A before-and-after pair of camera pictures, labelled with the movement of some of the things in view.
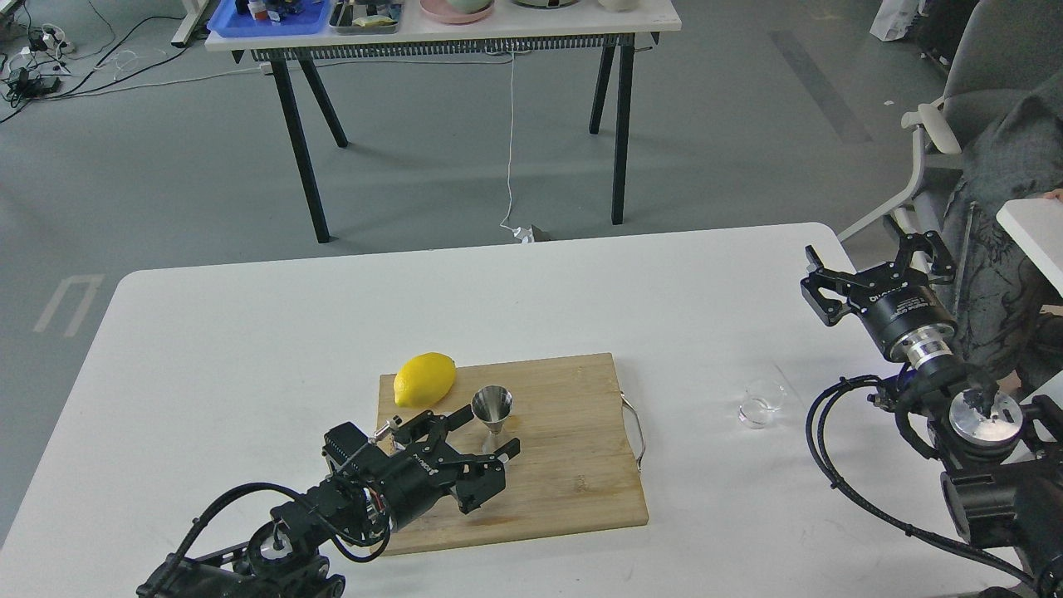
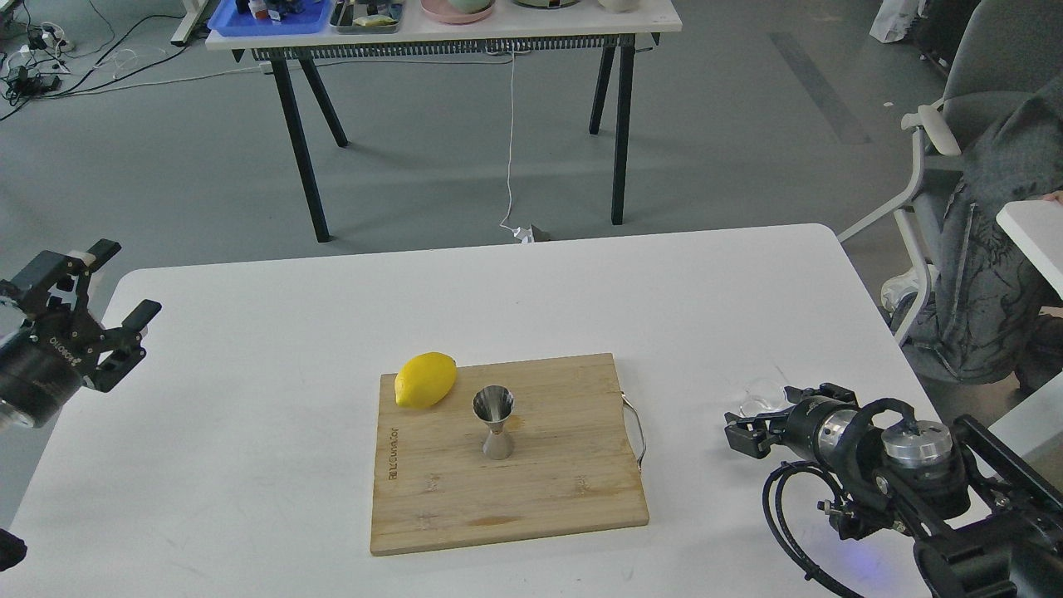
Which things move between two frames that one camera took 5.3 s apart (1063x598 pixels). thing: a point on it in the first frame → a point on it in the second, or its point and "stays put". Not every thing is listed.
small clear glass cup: (762, 399) stays put
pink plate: (442, 12) stays put
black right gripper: (903, 312) → (825, 428)
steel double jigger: (492, 404) stays put
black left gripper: (413, 485) → (43, 362)
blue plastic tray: (311, 21) stays put
